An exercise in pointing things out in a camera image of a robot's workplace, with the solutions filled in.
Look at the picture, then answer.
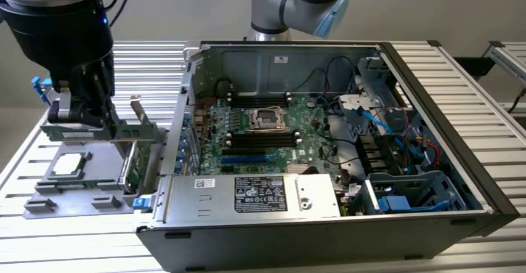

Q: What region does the grey plastic parts rack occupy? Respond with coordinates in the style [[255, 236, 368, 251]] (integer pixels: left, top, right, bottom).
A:
[[21, 83, 170, 221]]

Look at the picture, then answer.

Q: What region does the silver chipset heat sink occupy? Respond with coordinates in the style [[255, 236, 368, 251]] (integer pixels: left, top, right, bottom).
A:
[[286, 163, 320, 176]]

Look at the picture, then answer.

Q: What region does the red wire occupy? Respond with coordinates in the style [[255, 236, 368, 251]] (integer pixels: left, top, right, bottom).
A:
[[426, 141, 443, 169]]

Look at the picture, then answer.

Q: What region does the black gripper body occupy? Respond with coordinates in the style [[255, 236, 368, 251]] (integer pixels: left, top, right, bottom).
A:
[[0, 0, 116, 86]]

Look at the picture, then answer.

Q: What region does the black open PC case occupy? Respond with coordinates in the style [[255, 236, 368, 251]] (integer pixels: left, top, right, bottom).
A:
[[133, 39, 521, 272]]

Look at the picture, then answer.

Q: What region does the CPU socket with metal frame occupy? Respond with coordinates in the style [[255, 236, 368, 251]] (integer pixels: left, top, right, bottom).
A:
[[243, 107, 286, 131]]

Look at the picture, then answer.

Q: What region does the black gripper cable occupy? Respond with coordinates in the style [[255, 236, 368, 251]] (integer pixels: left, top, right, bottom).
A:
[[101, 0, 139, 27]]

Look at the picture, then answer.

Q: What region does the blue SATA wire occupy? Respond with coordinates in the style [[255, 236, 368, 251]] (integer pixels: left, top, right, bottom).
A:
[[347, 99, 398, 138]]

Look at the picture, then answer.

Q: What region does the blue plastic clip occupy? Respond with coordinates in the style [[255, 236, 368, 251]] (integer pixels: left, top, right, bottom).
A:
[[29, 75, 53, 102]]

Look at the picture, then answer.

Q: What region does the long black wire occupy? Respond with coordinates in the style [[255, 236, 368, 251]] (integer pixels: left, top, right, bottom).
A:
[[294, 55, 359, 97]]

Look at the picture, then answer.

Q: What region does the green graphics card with bracket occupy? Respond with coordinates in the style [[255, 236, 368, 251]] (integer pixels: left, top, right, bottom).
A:
[[109, 95, 170, 142]]

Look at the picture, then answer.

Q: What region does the blue grey disk bay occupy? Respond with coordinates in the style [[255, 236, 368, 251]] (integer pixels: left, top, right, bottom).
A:
[[364, 170, 470, 216]]

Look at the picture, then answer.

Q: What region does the thin black cable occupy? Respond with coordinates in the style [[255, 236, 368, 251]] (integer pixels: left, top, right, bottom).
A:
[[506, 88, 526, 115]]

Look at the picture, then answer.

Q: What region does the grey metal drive cage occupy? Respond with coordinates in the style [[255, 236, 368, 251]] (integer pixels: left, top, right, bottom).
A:
[[339, 55, 414, 136]]

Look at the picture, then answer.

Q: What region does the blue expansion slot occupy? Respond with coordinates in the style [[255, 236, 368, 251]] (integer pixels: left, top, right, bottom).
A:
[[220, 157, 267, 164]]

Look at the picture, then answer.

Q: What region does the silver power supply unit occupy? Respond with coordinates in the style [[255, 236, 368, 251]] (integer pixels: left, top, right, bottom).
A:
[[152, 173, 346, 225]]

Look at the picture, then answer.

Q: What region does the aluminium slat side table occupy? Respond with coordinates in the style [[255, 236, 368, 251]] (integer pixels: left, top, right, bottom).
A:
[[482, 41, 526, 89]]

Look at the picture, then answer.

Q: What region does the blue case latch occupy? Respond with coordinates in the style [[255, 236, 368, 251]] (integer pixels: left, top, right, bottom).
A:
[[132, 194, 156, 213]]

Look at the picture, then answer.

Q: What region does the black expansion slot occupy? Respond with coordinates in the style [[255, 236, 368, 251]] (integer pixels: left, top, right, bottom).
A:
[[222, 149, 267, 157]]

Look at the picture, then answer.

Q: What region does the green motherboard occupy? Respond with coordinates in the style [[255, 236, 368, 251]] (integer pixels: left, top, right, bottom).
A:
[[196, 96, 344, 176]]

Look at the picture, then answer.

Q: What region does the silver CPU chip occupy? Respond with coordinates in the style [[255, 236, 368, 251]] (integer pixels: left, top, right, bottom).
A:
[[55, 155, 85, 174]]

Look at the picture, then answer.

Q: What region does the green RAM stick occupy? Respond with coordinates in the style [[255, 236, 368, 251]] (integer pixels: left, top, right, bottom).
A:
[[40, 123, 116, 142]]

